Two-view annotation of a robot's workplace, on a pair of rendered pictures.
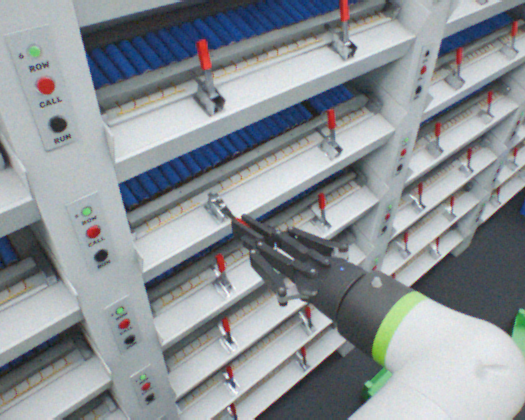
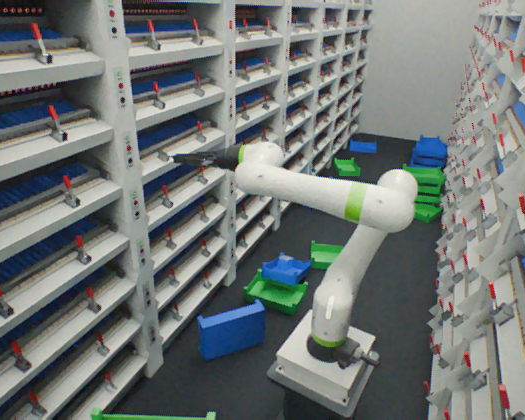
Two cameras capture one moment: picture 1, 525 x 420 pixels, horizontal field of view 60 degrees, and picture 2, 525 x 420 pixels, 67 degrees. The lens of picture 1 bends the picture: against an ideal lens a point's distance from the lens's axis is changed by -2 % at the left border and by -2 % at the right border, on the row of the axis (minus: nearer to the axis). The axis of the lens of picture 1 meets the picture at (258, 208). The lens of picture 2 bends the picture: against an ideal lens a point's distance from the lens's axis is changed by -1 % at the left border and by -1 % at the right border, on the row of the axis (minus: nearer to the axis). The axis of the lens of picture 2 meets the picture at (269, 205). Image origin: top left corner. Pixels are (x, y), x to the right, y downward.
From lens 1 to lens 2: 0.97 m
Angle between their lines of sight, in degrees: 27
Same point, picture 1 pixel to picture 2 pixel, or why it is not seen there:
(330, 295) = (220, 155)
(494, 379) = (272, 148)
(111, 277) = (132, 174)
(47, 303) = (108, 185)
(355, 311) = (230, 153)
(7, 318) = (94, 190)
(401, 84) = (223, 112)
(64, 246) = (120, 152)
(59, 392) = (107, 244)
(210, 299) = (162, 209)
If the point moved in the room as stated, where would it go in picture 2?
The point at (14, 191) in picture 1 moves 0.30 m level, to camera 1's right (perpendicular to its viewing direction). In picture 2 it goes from (106, 125) to (201, 117)
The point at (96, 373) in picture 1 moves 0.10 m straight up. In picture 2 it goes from (121, 236) to (117, 211)
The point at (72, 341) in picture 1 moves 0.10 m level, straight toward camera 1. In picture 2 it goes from (107, 223) to (128, 231)
